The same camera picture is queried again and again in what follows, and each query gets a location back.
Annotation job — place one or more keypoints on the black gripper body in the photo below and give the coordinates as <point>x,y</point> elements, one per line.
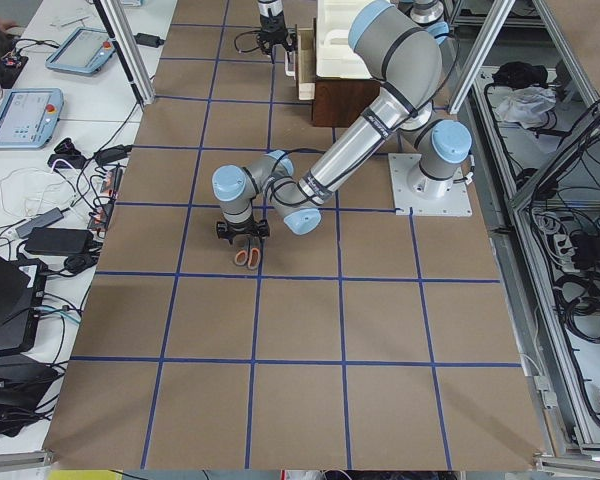
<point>242,231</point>
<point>271,26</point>

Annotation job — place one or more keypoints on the light wooden drawer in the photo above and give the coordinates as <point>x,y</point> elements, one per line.
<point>305,63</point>

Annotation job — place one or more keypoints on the orange grey handled scissors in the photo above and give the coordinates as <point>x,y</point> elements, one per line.
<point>248,253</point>

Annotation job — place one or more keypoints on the white drawer handle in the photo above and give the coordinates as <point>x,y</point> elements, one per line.
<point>290,64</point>

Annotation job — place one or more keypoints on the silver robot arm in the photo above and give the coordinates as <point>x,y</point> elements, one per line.
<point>406,60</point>
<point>271,8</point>

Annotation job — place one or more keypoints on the dark wooden drawer cabinet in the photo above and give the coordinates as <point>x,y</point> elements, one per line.
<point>339,102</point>

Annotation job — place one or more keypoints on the white foam tray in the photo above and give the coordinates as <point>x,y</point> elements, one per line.
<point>334,57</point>

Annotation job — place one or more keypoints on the black power adapter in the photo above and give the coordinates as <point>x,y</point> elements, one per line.
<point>58,241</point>

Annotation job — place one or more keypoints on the blue teach pendant far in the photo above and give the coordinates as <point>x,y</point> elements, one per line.
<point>84,52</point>

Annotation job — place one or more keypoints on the blue teach pendant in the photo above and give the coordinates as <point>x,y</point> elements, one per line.
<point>84,52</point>
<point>28,117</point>

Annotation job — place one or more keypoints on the blue teach pendant near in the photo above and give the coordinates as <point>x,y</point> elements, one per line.
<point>28,117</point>

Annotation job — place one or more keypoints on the black laptop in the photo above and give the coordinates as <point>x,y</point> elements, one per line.
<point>22,287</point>

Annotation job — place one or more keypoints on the white crumpled cloth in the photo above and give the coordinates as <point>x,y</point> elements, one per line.
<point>528,107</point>

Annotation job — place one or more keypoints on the aluminium frame post left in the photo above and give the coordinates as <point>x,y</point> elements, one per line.
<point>116,24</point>

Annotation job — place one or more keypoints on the aluminium frame post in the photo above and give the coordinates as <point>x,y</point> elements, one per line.
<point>484,41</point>
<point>116,24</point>

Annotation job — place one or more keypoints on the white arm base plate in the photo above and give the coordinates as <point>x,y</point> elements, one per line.
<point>416,194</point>

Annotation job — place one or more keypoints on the aluminium frame post right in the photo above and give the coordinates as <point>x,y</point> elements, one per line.
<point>484,41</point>

